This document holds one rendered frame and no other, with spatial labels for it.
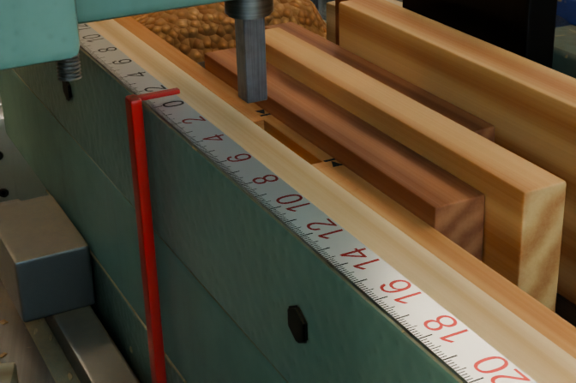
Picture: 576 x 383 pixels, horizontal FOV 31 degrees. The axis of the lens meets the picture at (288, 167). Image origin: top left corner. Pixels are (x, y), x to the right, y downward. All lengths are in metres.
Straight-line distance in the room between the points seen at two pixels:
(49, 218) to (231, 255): 0.23
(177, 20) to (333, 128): 0.25
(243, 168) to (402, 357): 0.11
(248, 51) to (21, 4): 0.13
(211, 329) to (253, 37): 0.11
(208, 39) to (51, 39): 0.33
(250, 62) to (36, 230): 0.19
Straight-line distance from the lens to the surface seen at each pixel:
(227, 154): 0.35
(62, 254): 0.53
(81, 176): 0.53
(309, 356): 0.31
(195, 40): 0.63
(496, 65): 0.39
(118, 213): 0.47
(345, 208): 0.33
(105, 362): 0.50
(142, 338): 0.49
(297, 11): 0.66
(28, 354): 0.55
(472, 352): 0.25
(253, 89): 0.41
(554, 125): 0.36
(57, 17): 0.31
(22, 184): 0.96
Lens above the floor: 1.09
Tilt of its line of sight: 24 degrees down
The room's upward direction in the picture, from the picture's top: 2 degrees counter-clockwise
